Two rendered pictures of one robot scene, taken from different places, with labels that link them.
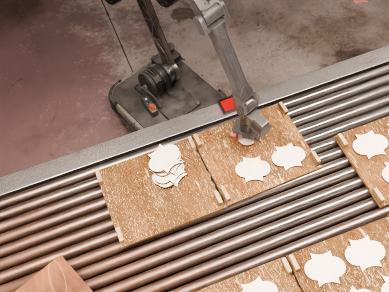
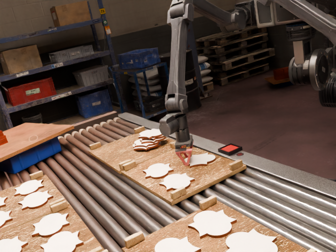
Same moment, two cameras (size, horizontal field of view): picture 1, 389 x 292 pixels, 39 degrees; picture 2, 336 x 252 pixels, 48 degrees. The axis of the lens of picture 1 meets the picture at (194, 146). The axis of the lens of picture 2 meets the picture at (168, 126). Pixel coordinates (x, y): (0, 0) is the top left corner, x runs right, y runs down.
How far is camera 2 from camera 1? 2.27 m
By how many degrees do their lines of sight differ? 71
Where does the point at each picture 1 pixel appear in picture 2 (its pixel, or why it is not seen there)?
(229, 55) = (172, 46)
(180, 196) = (128, 155)
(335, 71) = (327, 186)
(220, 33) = (173, 25)
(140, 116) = not seen: hidden behind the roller
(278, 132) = (205, 172)
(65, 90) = not seen: hidden behind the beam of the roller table
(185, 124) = (200, 142)
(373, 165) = (182, 232)
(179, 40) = not seen: outside the picture
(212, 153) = (170, 154)
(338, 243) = (77, 228)
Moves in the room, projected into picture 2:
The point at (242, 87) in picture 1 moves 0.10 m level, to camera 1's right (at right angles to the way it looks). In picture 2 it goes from (170, 80) to (176, 83)
